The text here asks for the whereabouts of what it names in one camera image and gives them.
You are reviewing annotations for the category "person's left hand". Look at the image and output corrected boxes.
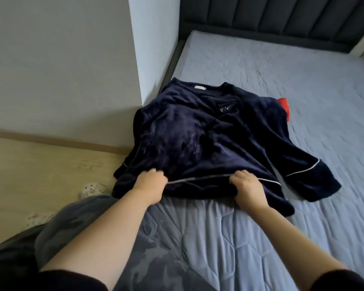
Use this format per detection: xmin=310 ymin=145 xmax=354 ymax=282
xmin=131 ymin=169 xmax=169 ymax=207

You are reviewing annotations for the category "person's right hand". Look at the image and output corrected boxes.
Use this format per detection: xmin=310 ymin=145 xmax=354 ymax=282
xmin=229 ymin=169 xmax=271 ymax=215

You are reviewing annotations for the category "red and navy sports jacket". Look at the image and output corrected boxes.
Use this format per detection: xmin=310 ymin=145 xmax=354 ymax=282
xmin=112 ymin=77 xmax=342 ymax=217

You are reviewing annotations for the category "red polo shirt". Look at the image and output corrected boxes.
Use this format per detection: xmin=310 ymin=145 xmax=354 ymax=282
xmin=278 ymin=98 xmax=291 ymax=122

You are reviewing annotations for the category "grey quilted bed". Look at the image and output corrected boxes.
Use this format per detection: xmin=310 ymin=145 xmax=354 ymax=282
xmin=133 ymin=30 xmax=364 ymax=291

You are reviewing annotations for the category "person's right forearm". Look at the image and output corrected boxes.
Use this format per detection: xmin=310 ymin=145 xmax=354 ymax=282
xmin=249 ymin=206 xmax=348 ymax=291

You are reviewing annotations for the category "person's left forearm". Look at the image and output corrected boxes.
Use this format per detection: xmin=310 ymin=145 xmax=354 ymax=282
xmin=39 ymin=194 xmax=159 ymax=291

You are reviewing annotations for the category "dark grey upholstered headboard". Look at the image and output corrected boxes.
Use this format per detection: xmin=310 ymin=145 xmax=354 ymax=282
xmin=179 ymin=0 xmax=364 ymax=54

